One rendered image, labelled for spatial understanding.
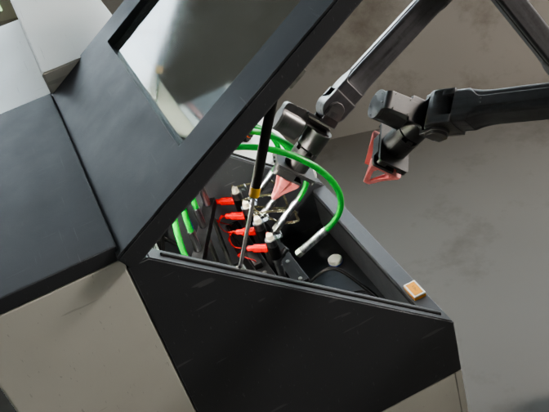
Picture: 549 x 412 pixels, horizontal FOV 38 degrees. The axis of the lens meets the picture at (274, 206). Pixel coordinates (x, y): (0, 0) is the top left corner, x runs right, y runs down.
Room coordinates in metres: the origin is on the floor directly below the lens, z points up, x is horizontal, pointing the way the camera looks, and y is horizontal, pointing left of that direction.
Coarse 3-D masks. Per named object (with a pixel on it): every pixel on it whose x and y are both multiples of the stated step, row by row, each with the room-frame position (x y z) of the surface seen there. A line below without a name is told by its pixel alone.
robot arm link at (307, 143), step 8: (312, 120) 1.50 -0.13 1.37; (304, 128) 1.48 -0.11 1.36; (312, 128) 1.48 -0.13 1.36; (320, 128) 1.49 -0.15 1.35; (304, 136) 1.49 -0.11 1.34; (312, 136) 1.47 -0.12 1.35; (320, 136) 1.47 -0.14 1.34; (328, 136) 1.47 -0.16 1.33; (304, 144) 1.48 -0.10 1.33; (312, 144) 1.47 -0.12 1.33; (320, 144) 1.47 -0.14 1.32; (312, 152) 1.47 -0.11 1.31; (320, 152) 1.48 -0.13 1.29
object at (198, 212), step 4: (256, 128) 1.66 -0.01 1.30; (260, 128) 1.66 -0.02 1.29; (272, 132) 1.67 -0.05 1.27; (280, 144) 1.67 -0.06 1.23; (284, 148) 1.67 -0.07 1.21; (280, 196) 1.66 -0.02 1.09; (196, 200) 1.62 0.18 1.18; (272, 200) 1.66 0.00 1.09; (276, 200) 1.66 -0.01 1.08; (192, 204) 1.62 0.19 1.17; (196, 204) 1.62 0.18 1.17; (268, 204) 1.66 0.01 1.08; (272, 204) 1.65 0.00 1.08; (196, 208) 1.61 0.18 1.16; (264, 208) 1.65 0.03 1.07; (268, 208) 1.65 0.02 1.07; (196, 212) 1.61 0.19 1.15; (200, 212) 1.62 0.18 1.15; (196, 216) 1.61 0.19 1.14; (200, 216) 1.61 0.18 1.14; (200, 220) 1.61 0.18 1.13; (204, 220) 1.62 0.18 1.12; (200, 224) 1.61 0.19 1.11; (204, 224) 1.61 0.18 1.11
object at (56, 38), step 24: (24, 0) 2.34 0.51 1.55; (48, 0) 2.27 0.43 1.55; (72, 0) 2.21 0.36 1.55; (96, 0) 2.14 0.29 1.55; (24, 24) 2.14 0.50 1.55; (48, 24) 2.08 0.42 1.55; (72, 24) 2.02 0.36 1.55; (96, 24) 1.97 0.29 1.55; (48, 48) 1.91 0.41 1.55; (72, 48) 1.86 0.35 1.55; (48, 72) 1.77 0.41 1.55
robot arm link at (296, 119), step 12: (288, 108) 1.50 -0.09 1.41; (300, 108) 1.50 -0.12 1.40; (336, 108) 1.48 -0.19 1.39; (276, 120) 1.50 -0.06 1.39; (288, 120) 1.49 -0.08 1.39; (300, 120) 1.49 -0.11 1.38; (324, 120) 1.47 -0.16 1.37; (336, 120) 1.47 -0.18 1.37; (288, 132) 1.48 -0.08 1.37; (300, 132) 1.48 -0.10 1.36
